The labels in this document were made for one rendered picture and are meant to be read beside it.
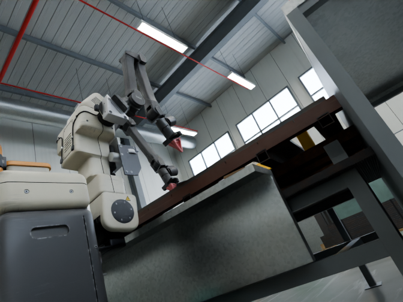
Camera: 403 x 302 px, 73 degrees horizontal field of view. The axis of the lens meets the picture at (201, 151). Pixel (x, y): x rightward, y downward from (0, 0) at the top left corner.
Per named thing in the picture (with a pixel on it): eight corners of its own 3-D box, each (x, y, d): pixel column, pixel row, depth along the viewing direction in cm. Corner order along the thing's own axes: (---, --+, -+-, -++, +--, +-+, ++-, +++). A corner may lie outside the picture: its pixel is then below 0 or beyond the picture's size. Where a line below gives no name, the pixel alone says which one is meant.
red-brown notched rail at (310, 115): (98, 251, 176) (96, 242, 178) (343, 109, 109) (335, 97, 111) (92, 252, 173) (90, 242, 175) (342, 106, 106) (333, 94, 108)
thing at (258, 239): (102, 337, 155) (91, 273, 170) (316, 259, 101) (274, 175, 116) (96, 339, 152) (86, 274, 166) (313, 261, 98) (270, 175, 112)
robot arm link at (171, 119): (144, 116, 146) (154, 106, 141) (157, 112, 156) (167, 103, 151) (158, 134, 145) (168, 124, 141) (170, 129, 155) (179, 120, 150)
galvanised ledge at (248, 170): (91, 273, 170) (90, 268, 171) (274, 175, 116) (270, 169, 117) (60, 280, 153) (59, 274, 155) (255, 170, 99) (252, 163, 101)
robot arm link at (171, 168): (152, 168, 178) (156, 158, 174) (166, 166, 186) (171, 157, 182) (160, 181, 173) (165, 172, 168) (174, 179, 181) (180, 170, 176)
